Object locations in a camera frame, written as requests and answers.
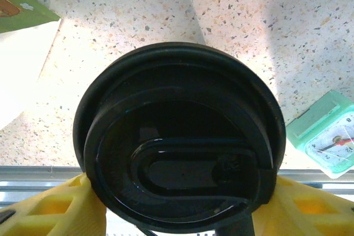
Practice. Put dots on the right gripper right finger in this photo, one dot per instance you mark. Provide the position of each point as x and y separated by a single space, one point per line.
304 214

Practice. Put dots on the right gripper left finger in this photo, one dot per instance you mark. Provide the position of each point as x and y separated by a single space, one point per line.
55 214

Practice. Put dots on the black plastic cup lid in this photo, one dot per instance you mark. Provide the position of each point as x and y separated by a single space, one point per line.
179 136

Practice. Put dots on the white printed paper bag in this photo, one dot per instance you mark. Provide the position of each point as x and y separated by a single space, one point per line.
22 67

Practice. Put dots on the small green alarm clock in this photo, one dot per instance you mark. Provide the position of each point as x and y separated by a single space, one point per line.
323 142

